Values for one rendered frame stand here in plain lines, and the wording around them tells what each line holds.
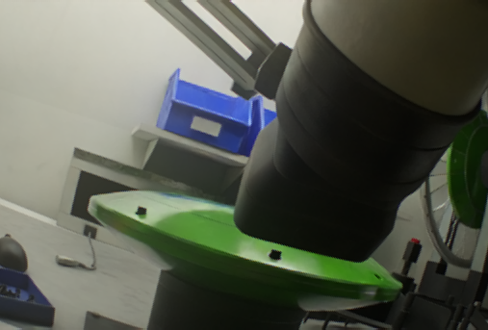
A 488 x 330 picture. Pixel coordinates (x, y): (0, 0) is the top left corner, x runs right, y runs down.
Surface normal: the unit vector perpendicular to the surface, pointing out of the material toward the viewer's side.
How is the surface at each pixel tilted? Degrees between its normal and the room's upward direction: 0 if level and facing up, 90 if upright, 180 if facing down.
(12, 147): 90
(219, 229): 24
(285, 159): 137
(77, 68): 90
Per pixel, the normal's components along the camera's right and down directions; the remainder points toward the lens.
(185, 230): 0.13, -0.94
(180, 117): 0.26, 0.17
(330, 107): -0.77, 0.37
